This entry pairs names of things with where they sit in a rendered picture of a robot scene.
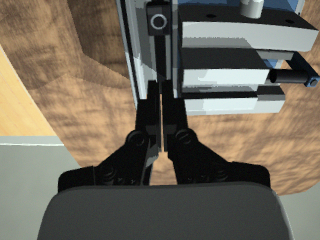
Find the dark grey block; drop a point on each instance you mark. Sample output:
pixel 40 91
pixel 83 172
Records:
pixel 220 78

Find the grey flat bar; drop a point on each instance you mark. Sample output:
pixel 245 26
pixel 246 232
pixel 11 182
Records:
pixel 267 53
pixel 267 81

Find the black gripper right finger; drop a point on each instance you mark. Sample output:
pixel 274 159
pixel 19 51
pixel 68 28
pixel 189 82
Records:
pixel 195 162

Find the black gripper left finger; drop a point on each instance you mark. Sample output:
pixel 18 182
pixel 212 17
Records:
pixel 132 163

